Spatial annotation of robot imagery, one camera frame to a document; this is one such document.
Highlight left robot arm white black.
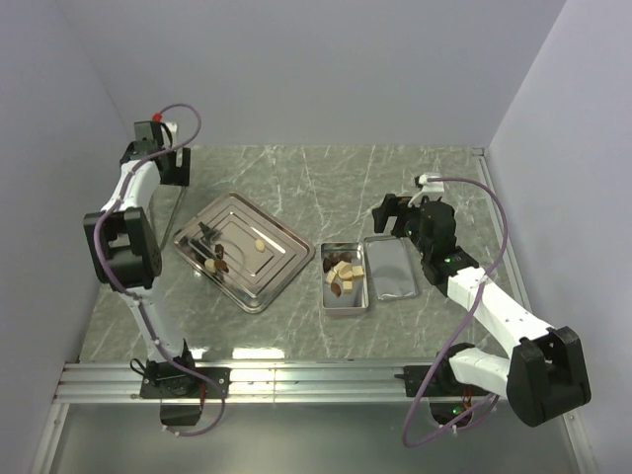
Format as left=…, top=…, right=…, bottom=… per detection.
left=83, top=114, right=198, bottom=397

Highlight purple cable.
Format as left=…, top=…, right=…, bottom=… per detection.
left=93, top=103, right=226, bottom=438
left=402, top=176, right=510, bottom=448

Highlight steel tongs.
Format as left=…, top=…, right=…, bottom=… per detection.
left=159, top=187, right=188, bottom=252

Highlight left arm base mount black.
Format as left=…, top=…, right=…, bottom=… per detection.
left=129, top=347, right=231, bottom=433

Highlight dark round chocolate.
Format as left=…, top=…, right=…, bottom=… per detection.
left=340, top=252, right=353, bottom=264

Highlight white round chocolate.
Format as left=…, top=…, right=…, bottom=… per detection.
left=325, top=261, right=354, bottom=284

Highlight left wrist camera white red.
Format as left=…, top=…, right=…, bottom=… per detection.
left=151, top=113, right=178, bottom=149

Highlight steel serving tray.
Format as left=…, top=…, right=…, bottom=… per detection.
left=174, top=192, right=315, bottom=314

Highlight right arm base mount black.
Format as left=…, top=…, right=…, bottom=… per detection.
left=394, top=362, right=475, bottom=431

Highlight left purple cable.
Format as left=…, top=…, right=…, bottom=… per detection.
left=93, top=103, right=226, bottom=438

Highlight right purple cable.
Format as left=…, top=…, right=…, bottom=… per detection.
left=402, top=176, right=510, bottom=448

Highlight aluminium rail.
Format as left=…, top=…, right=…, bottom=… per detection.
left=53, top=358, right=569, bottom=405
left=471, top=148, right=549, bottom=341

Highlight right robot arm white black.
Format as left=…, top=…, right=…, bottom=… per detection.
left=372, top=194, right=592, bottom=427

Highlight metal tin lid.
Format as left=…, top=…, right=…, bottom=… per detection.
left=364, top=236, right=419, bottom=301

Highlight metal tin box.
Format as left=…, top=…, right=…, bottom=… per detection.
left=319, top=242, right=369, bottom=317

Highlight aluminium right side rail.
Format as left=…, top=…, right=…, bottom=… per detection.
left=471, top=148, right=549, bottom=341

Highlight brown oval chocolate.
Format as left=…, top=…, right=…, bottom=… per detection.
left=330, top=282, right=342, bottom=296

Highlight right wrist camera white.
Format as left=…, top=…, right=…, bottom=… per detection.
left=408, top=173, right=444, bottom=207

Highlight aluminium front rail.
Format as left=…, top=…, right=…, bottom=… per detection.
left=53, top=358, right=569, bottom=405

